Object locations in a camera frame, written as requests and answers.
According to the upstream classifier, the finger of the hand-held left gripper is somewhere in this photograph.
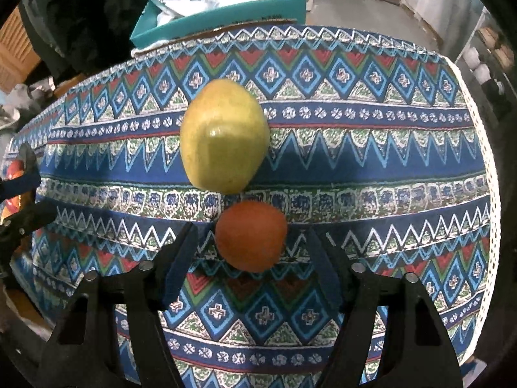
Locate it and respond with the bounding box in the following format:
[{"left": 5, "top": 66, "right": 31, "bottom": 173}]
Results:
[
  {"left": 0, "top": 143, "right": 42, "bottom": 203},
  {"left": 0, "top": 200, "right": 62, "bottom": 251}
]

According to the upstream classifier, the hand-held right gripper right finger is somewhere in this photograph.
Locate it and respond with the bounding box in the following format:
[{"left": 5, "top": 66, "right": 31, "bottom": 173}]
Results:
[{"left": 306, "top": 230, "right": 466, "bottom": 388}]

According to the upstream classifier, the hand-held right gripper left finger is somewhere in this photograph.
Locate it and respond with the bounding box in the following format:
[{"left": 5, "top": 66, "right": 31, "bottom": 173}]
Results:
[{"left": 39, "top": 222, "right": 199, "bottom": 388}]

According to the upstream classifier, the red apple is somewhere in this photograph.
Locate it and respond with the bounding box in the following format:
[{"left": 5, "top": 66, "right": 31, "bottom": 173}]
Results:
[{"left": 5, "top": 159, "right": 26, "bottom": 181}]

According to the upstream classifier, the orange-red tomato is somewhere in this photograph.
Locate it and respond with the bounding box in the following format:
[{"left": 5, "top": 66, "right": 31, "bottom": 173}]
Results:
[
  {"left": 0, "top": 195, "right": 22, "bottom": 222},
  {"left": 215, "top": 201, "right": 289, "bottom": 272}
]

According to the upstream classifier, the yellow-green pear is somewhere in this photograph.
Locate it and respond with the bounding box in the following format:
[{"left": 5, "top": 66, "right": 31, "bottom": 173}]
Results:
[{"left": 179, "top": 79, "right": 269, "bottom": 195}]

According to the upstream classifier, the grey printed garment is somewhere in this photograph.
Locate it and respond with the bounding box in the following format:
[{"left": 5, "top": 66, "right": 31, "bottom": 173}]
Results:
[{"left": 0, "top": 82, "right": 56, "bottom": 131}]

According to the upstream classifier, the blue patterned tablecloth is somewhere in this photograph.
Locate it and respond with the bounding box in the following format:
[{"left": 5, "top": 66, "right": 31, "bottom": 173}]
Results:
[{"left": 9, "top": 24, "right": 502, "bottom": 388}]

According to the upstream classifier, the wooden cabinet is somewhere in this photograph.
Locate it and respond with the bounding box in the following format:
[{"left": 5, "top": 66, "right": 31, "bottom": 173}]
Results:
[{"left": 0, "top": 10, "right": 42, "bottom": 92}]

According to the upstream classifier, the black cloth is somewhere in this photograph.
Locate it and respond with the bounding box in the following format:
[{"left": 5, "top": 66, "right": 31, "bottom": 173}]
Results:
[{"left": 19, "top": 0, "right": 151, "bottom": 83}]

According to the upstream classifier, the teal cardboard box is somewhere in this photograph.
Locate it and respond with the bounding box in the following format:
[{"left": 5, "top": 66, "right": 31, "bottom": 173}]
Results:
[{"left": 130, "top": 0, "right": 307, "bottom": 49}]

